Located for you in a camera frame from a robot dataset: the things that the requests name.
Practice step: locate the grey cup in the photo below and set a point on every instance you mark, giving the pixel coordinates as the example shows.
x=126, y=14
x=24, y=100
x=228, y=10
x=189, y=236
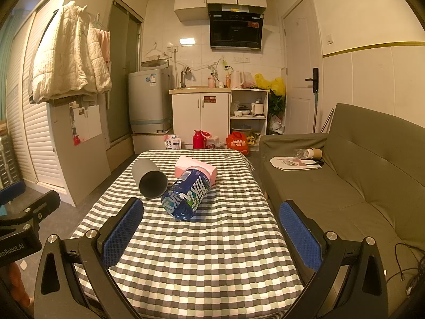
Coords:
x=146, y=172

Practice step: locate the white clothes hanger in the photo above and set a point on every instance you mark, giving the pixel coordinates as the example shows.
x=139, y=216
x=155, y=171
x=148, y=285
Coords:
x=156, y=53

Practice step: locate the pink garment on hanger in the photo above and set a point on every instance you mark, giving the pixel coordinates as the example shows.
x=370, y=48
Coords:
x=105, y=45

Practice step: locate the white washing machine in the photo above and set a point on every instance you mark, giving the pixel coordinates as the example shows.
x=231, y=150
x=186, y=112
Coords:
x=147, y=103

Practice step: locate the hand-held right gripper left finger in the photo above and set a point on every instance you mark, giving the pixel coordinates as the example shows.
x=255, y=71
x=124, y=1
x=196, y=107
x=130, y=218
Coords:
x=121, y=236

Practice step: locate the white kettle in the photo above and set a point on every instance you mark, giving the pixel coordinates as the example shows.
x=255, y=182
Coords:
x=236, y=79

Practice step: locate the checkered tablecloth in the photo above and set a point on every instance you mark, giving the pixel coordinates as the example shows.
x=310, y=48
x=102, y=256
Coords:
x=206, y=256

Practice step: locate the white louvered wardrobe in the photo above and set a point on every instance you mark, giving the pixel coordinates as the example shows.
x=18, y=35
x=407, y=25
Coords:
x=36, y=133

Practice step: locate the blue printed canister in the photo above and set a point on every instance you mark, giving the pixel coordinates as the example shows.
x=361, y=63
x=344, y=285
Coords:
x=186, y=196

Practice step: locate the white quilted jacket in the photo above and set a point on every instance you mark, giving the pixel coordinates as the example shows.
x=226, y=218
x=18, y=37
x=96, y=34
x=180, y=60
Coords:
x=66, y=59

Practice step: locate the person's left hand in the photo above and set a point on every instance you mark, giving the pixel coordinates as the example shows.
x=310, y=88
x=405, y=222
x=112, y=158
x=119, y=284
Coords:
x=18, y=282

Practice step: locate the white light switch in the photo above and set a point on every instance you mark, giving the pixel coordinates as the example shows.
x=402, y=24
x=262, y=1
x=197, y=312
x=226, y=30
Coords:
x=329, y=39

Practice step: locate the white washer platform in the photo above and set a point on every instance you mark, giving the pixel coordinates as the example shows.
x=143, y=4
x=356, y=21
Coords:
x=149, y=143

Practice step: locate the grey drawer tower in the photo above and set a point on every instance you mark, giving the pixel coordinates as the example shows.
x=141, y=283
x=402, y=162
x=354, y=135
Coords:
x=8, y=159

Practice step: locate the white cabinet panel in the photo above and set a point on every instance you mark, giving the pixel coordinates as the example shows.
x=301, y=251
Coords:
x=83, y=159

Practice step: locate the green sofa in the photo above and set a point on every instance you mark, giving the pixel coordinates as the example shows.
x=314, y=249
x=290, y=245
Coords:
x=348, y=179

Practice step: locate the white printed packet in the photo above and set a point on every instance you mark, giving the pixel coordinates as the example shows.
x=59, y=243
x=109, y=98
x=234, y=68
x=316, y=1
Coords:
x=172, y=143

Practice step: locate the metal faucet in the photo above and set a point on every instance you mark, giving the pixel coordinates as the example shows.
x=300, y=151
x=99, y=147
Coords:
x=183, y=78

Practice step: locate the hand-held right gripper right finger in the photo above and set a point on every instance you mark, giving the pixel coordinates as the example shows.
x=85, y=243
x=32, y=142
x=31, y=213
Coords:
x=300, y=236

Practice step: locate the red thermos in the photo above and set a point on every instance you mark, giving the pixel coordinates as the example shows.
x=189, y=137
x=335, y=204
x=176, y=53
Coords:
x=199, y=139

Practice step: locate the black range hood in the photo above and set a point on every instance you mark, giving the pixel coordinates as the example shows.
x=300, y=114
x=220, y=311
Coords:
x=235, y=30

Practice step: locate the white printed board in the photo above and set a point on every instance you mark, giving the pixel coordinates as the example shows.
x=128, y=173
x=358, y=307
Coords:
x=282, y=164

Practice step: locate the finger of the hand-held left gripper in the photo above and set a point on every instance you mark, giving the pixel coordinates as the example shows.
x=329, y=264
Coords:
x=44, y=204

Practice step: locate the red shopping bag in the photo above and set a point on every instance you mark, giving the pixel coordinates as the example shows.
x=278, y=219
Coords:
x=237, y=143

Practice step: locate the pink tissue box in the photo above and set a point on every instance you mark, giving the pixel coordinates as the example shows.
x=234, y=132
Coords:
x=199, y=166

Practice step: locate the white door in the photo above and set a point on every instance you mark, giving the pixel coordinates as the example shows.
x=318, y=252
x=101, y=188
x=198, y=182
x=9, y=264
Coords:
x=300, y=56

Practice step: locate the green plant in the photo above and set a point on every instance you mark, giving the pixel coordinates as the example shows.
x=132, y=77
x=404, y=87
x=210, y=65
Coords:
x=277, y=104

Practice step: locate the white open shelf unit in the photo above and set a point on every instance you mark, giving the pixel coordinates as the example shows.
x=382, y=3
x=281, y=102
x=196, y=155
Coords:
x=265, y=106

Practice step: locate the yellow plastic bag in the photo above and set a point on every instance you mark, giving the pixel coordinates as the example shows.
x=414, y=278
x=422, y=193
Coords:
x=277, y=84

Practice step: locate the clear plastic bottle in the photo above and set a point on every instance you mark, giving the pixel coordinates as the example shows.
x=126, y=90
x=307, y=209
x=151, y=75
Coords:
x=299, y=153

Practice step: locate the glass bathroom door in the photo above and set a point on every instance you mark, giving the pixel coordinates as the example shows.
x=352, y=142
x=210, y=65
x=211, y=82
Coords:
x=123, y=73

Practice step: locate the white sink cabinet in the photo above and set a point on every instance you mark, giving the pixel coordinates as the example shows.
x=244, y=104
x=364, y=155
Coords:
x=199, y=119

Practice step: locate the orange bottle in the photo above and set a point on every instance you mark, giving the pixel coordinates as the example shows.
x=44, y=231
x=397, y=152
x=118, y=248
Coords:
x=228, y=80

